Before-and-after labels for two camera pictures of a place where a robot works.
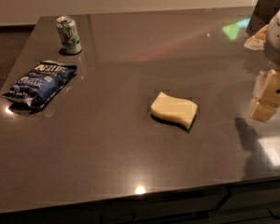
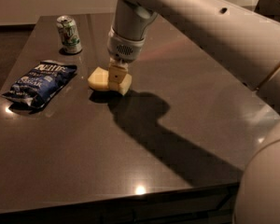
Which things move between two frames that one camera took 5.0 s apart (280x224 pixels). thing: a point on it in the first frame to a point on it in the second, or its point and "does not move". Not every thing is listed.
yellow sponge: (174, 108) to (99, 79)
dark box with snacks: (262, 12) does not move
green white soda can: (71, 41) does not move
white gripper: (278, 37) to (124, 49)
